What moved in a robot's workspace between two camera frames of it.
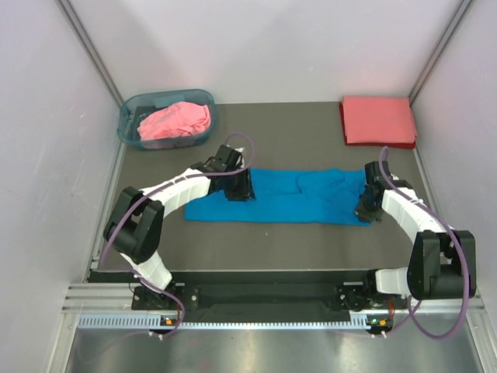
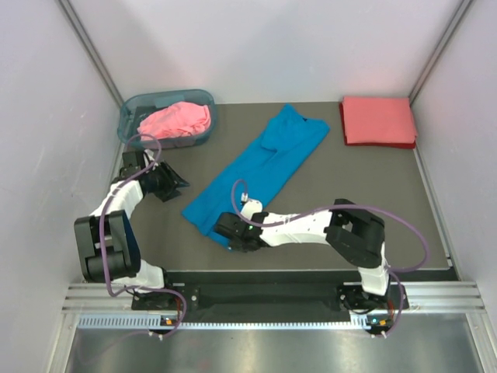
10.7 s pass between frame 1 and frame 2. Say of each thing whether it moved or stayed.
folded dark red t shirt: stayed
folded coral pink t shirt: stayed
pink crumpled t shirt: stayed
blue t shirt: moved
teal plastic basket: stayed
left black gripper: moved
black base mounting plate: stayed
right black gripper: moved
